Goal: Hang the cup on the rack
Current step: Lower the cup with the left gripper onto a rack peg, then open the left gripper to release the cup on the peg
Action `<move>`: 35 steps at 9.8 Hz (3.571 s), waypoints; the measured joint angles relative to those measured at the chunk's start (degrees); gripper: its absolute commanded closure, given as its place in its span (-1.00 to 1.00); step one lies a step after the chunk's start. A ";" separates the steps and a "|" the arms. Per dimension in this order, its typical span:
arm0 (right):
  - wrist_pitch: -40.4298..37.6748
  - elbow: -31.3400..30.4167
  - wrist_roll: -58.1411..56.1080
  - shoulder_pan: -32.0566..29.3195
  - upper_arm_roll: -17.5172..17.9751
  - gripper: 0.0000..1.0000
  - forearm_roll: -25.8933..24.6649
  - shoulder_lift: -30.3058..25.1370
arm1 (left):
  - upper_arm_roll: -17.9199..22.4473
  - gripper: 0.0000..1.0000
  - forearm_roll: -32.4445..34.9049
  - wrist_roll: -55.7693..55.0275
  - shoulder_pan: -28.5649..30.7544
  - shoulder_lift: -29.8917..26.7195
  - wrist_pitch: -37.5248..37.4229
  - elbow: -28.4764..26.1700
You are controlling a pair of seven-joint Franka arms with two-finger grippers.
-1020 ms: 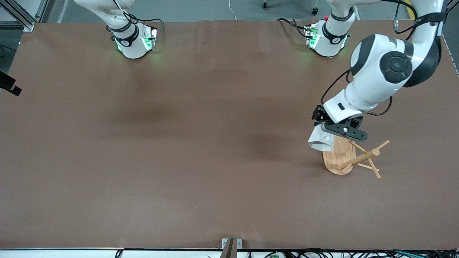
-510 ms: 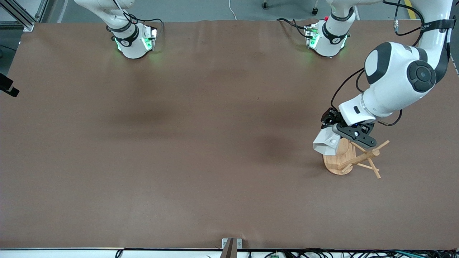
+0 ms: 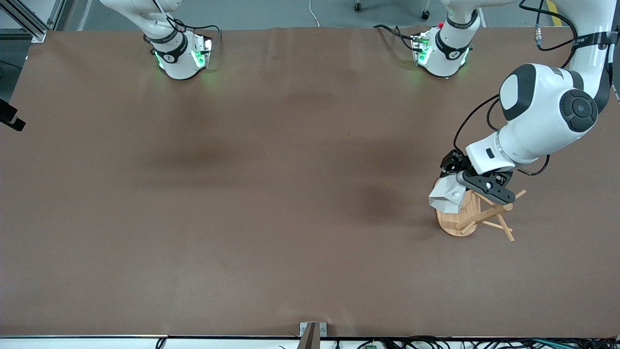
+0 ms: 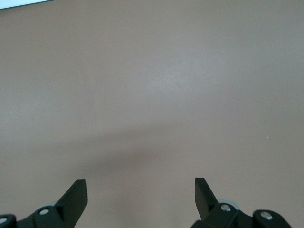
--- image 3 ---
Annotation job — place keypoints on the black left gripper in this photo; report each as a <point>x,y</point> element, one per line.
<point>453,160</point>

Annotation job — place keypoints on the white faceted cup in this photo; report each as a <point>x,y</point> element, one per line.
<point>443,198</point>

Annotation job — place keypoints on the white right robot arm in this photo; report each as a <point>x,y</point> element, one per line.
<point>177,65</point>

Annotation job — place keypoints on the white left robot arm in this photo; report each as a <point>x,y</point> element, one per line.
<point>542,111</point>

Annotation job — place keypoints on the wooden cup rack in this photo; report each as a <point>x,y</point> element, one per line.
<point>448,223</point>

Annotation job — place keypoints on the brown table cover sheet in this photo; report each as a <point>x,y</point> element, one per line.
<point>310,242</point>

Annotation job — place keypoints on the aluminium frame post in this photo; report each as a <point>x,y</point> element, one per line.
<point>30,24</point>

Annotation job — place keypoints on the grey metal bracket plate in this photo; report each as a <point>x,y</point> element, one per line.
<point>322,329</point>

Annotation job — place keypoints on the dark camera mount bar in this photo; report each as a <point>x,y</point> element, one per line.
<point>309,340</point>

